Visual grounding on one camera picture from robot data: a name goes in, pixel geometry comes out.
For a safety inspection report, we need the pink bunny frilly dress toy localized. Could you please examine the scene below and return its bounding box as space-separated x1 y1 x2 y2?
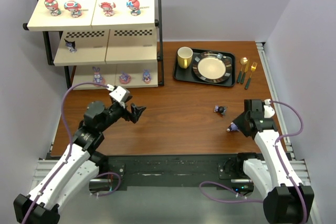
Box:
99 2 116 17

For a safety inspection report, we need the yellow ceramic mug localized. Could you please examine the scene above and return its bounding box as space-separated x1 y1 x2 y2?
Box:
177 47 193 69

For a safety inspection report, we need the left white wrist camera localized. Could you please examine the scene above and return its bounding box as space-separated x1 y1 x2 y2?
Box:
107 84 132 109

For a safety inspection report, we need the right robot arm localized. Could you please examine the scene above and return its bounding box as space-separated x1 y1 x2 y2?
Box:
232 99 314 223

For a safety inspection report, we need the beige black three-tier shelf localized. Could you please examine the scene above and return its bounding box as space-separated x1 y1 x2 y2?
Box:
23 0 164 90

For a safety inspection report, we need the gold knife green handle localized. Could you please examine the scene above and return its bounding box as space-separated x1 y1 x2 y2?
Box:
240 59 250 84

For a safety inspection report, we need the pink bunny blue skirt toy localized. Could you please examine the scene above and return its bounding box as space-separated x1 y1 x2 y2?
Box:
127 0 141 16

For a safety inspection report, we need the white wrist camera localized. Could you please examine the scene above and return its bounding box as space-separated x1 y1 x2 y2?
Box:
263 99 275 119
107 84 132 109

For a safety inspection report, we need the gold spoon green handle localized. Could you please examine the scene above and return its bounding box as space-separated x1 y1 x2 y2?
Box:
236 57 248 83

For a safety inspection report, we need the pink bunny white bonnet toy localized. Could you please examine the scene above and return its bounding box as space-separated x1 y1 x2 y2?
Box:
64 1 82 18

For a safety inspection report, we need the purple bunny holding cake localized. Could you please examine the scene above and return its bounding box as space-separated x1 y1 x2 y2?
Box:
142 69 152 84

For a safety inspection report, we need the black imp purple toy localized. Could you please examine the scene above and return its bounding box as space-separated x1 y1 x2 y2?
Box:
226 122 239 132

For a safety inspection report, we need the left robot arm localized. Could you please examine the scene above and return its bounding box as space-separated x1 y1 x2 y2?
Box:
14 101 146 223

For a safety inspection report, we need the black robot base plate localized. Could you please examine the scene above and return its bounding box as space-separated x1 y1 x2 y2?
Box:
89 153 264 192

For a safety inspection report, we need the pink bunny green hat toy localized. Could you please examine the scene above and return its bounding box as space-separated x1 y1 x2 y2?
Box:
44 0 61 16

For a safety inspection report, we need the purple bunny with pink bow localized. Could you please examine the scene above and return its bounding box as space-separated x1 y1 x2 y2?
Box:
92 67 106 87

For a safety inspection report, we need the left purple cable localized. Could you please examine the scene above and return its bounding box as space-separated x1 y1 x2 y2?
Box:
20 82 122 224

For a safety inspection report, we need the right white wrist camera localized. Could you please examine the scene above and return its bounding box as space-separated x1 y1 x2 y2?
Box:
263 99 275 119

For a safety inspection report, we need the black plastic tray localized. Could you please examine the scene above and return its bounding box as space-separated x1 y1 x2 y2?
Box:
173 48 236 87

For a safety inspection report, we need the striped rim dinner plate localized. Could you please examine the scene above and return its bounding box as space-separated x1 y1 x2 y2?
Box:
192 51 233 84

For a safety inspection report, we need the gold fork green handle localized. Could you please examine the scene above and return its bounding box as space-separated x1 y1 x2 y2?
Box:
245 62 258 90

